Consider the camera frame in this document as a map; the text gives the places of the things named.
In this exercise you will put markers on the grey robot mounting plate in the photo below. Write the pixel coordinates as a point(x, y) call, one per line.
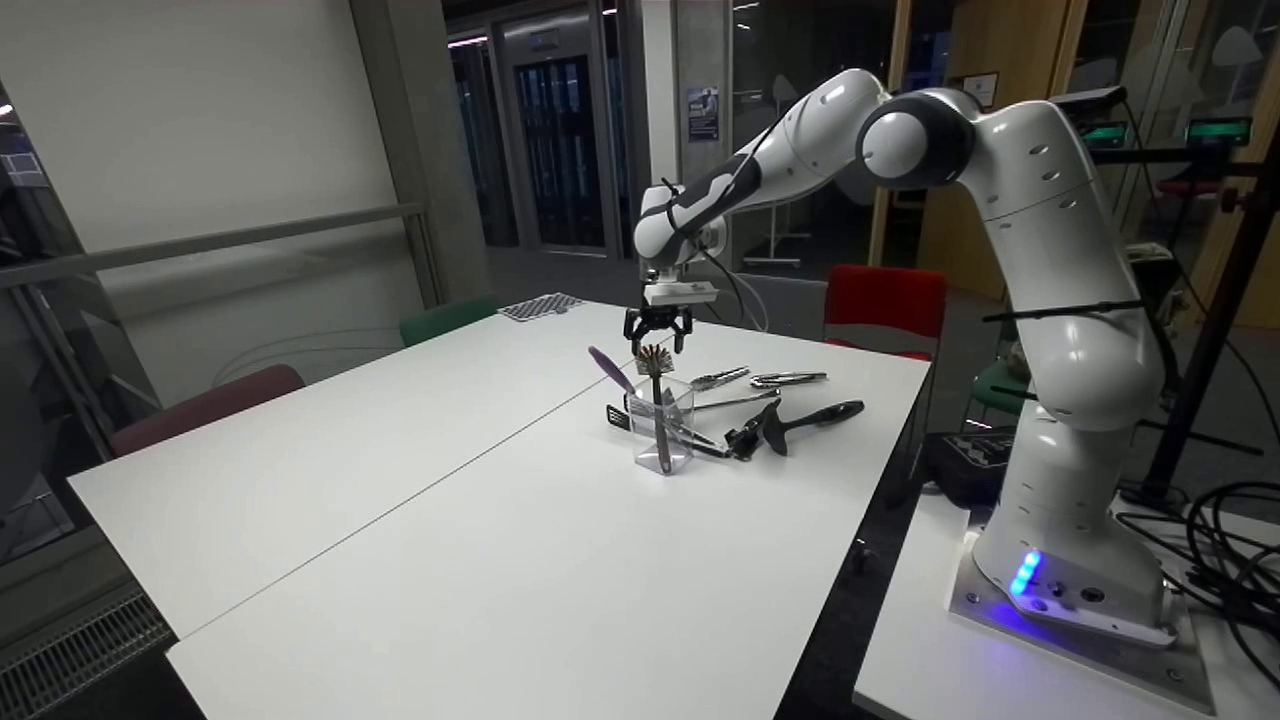
point(1162, 675)

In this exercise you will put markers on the steel tongs with black grip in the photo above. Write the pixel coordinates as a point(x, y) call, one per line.
point(787, 382)

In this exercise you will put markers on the black can opener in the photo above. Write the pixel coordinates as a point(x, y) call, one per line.
point(775, 434)

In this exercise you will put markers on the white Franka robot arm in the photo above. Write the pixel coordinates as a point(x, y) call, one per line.
point(1067, 264)

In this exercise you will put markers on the black ladle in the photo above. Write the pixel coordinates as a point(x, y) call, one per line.
point(833, 410)

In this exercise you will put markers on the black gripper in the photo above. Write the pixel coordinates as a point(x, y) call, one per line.
point(660, 317)

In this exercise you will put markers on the dark red chair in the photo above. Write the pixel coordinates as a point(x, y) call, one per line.
point(212, 401)

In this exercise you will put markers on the black control box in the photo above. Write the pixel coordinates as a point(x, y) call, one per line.
point(960, 467)

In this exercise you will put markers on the small wall poster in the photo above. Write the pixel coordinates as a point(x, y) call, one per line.
point(705, 115)

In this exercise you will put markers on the grey floor vent grille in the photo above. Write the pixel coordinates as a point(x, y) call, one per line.
point(66, 662)

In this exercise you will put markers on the bright red chair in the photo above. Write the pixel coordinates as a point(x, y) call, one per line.
point(885, 302)

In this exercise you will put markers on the black stereo camera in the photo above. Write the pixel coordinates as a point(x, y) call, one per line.
point(1101, 98)

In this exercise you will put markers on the small steel tongs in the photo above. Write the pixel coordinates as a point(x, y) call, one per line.
point(720, 376)

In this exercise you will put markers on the upright silver utensil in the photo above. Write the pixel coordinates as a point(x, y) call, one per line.
point(604, 366)

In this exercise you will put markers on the green chair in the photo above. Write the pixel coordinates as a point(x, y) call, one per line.
point(447, 322)

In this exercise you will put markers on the grey metal handrail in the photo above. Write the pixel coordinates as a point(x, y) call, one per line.
point(201, 245)

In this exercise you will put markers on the black camera stand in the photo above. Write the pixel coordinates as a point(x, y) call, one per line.
point(1205, 346)

